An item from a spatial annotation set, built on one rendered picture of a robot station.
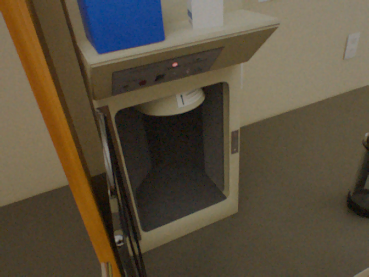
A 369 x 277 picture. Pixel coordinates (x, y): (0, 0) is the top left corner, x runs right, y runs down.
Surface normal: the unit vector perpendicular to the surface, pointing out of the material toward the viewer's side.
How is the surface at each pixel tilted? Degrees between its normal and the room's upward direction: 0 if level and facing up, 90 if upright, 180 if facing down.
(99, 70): 135
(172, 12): 90
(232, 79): 90
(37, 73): 90
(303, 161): 0
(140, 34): 90
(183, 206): 0
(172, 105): 66
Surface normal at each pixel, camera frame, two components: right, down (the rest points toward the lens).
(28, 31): 0.41, 0.47
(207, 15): 0.14, 0.54
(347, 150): -0.08, -0.83
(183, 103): 0.39, 0.09
